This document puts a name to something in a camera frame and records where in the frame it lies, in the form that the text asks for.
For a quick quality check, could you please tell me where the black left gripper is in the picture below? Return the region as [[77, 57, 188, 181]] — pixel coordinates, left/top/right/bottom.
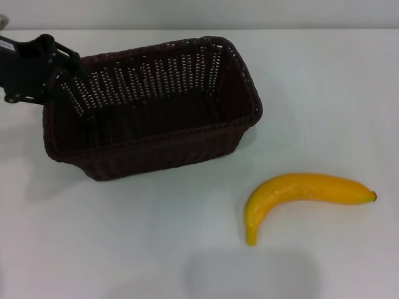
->
[[0, 34, 82, 106]]

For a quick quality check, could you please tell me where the dark brown woven basket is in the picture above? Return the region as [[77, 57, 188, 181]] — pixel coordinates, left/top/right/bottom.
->
[[41, 36, 264, 182]]

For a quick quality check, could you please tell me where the yellow plastic banana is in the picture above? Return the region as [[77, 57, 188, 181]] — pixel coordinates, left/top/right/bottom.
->
[[243, 173, 378, 247]]

